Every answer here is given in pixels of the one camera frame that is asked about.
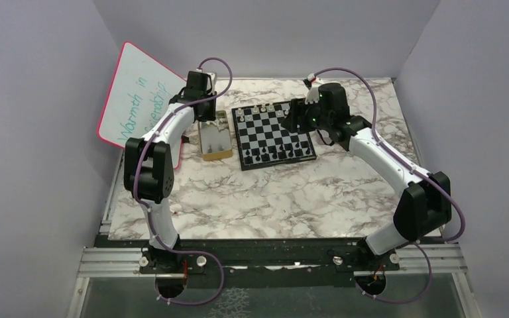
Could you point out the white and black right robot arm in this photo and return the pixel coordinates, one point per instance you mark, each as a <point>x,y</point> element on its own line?
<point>423,204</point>

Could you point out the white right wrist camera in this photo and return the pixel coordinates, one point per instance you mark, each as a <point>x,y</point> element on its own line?
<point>313,83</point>

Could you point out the right aluminium extrusion rail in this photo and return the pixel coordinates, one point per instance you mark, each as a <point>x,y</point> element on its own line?
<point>443,258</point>

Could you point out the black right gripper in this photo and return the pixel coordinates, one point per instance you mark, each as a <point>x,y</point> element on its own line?
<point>298,108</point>

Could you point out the aluminium extrusion rail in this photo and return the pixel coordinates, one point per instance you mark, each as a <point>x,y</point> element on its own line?
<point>110,263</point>
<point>443,258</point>

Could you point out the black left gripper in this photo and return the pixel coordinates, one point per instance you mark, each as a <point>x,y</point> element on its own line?
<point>211,114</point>

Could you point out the black and white chessboard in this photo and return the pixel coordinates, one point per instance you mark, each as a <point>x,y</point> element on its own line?
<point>265,130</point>

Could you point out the pink framed whiteboard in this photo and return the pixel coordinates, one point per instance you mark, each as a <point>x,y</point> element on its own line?
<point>138,96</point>

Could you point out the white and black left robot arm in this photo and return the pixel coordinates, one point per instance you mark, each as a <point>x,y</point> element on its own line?
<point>150,160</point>

